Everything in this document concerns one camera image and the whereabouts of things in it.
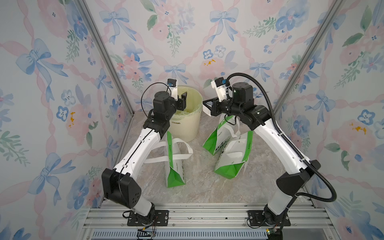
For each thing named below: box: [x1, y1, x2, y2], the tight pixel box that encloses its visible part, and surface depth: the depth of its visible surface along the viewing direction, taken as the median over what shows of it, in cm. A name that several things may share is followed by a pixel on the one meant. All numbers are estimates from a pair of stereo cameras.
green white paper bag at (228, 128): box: [202, 114, 241, 156], surface depth 84 cm
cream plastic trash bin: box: [169, 86, 203, 143], surface depth 94 cm
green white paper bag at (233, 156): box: [214, 130, 253, 180], surface depth 81 cm
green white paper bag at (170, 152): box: [144, 131, 193, 188], surface depth 74 cm
